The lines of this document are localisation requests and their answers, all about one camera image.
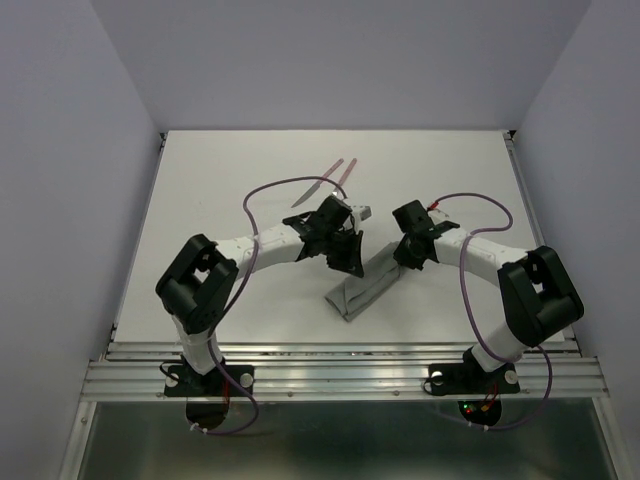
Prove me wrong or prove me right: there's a pink handled fork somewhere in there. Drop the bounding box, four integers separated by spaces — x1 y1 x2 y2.
332 158 358 196

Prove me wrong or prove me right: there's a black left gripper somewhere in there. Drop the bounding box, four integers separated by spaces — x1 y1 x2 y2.
321 227 363 278

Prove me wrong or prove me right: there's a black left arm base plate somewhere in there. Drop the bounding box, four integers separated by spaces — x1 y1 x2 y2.
159 361 255 398

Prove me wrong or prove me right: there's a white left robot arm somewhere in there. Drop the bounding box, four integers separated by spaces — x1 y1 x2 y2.
155 195 371 394

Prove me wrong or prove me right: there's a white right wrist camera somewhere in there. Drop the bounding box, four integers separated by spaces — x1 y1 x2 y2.
428 209 452 224

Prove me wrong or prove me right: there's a pink handled knife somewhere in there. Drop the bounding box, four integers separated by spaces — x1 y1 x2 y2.
291 158 344 208

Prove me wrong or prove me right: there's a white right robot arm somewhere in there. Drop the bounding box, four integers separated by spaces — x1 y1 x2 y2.
393 200 584 390

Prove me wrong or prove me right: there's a grey cloth napkin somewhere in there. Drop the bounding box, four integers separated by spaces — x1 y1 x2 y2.
324 242 404 322

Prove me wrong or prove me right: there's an aluminium mounting rail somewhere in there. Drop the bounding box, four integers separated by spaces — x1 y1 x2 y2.
81 341 609 402

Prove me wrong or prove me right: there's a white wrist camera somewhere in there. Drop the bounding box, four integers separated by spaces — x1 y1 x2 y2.
351 205 372 226
428 209 452 224

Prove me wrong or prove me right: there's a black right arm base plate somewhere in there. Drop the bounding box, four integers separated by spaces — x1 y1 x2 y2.
422 362 520 398

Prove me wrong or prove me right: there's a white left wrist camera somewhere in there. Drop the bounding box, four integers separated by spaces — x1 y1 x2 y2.
351 205 372 226

